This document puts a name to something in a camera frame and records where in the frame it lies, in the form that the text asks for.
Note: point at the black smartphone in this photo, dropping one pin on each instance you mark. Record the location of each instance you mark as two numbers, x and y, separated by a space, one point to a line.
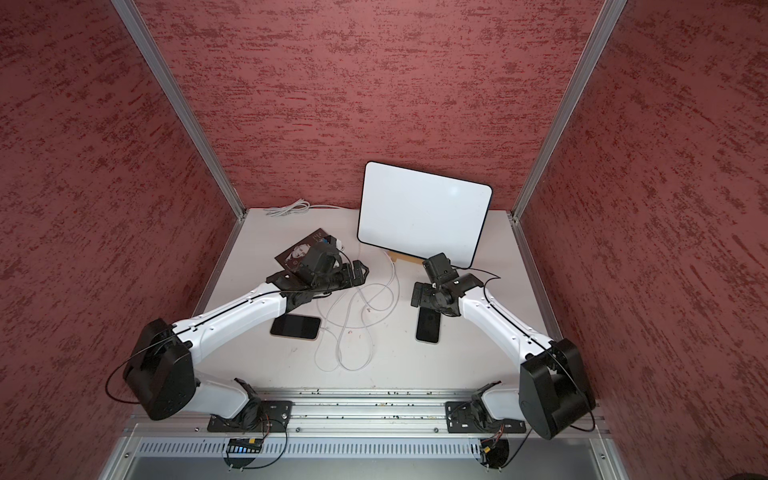
428 326
296 326

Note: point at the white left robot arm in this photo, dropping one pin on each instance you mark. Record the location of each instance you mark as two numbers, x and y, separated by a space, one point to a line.
161 371

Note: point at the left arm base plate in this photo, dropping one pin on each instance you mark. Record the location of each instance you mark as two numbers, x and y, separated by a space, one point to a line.
264 417

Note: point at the aluminium corner post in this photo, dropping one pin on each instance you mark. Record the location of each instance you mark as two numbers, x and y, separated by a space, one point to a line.
131 18
606 21

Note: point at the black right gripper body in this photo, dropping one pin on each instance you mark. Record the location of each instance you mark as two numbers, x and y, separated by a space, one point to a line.
429 297

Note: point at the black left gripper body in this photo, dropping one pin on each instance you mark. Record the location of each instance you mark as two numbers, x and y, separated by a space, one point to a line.
337 279

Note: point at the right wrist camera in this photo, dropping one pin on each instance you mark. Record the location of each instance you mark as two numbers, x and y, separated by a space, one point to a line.
439 269

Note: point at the white board black frame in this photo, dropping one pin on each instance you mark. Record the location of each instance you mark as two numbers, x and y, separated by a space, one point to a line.
422 214

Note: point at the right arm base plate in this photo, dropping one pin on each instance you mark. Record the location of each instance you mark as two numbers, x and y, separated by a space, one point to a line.
465 417

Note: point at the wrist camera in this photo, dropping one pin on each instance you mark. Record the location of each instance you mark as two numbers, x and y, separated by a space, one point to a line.
333 241
439 269

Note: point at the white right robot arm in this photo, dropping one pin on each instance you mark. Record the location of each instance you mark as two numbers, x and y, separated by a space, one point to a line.
552 391

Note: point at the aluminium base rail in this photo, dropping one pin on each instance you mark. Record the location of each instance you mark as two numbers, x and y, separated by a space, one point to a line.
370 413

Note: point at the aluminium corner post left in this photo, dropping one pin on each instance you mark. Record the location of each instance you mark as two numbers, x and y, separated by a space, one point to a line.
131 18

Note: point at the dark paperback book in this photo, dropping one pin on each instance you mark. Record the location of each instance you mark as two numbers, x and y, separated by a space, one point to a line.
297 249

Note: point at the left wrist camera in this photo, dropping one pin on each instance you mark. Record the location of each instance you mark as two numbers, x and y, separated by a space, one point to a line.
333 241

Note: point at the perforated cable tray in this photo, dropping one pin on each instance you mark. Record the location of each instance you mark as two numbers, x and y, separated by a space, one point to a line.
311 448

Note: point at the wooden board stand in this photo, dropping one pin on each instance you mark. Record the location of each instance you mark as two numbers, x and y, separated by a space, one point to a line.
395 257

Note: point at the aluminium corner post right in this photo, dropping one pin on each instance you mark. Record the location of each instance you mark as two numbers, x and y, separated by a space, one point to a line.
606 21

